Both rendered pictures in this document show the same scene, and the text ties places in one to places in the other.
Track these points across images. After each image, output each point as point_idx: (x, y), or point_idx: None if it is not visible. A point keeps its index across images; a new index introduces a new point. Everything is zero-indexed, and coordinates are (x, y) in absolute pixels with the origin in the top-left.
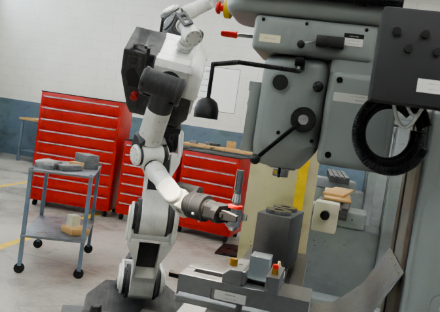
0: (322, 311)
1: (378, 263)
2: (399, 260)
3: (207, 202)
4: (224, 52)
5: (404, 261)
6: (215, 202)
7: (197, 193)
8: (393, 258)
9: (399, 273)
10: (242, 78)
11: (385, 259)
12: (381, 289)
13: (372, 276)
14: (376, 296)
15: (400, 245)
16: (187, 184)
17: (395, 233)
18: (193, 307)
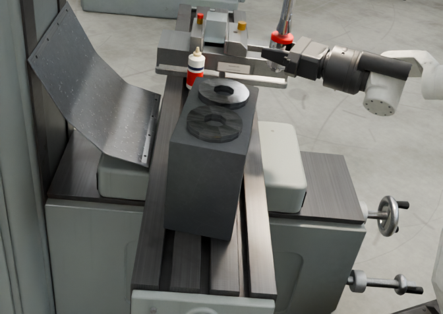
0: (126, 135)
1: (45, 83)
2: (49, 22)
3: (327, 47)
4: None
5: None
6: (320, 53)
7: (354, 49)
8: (49, 33)
9: (67, 9)
10: None
11: (44, 62)
12: (77, 44)
13: (61, 87)
14: (82, 50)
15: (45, 8)
16: (389, 57)
17: (34, 16)
18: (285, 152)
